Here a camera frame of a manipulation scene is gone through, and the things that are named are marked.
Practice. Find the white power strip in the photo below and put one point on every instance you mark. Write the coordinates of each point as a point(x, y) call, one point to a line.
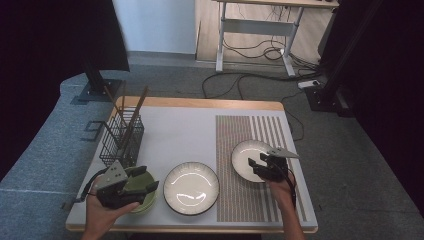
point(308, 84)

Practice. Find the brown striped placemat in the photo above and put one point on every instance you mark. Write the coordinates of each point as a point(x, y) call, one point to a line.
point(233, 200)

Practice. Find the tall black metal stand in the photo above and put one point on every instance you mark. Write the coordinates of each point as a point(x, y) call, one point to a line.
point(328, 96)

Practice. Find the person's left hand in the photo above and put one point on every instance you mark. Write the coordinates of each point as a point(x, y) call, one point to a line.
point(98, 216)

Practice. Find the black curtain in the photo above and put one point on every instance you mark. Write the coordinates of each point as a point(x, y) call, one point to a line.
point(50, 40)

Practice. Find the bundle of wooden chopsticks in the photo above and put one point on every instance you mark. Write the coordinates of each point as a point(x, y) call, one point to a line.
point(140, 101)

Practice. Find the black stand with base plate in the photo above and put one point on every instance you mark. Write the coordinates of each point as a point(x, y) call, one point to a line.
point(98, 90)

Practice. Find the person's right hand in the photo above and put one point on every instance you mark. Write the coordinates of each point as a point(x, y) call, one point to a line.
point(283, 193)

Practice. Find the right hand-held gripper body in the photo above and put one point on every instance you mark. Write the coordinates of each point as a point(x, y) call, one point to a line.
point(275, 170)

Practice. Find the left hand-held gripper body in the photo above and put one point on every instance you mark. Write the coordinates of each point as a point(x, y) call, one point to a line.
point(116, 196)

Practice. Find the white metal desk frame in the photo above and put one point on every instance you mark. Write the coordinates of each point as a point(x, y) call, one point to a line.
point(256, 27)

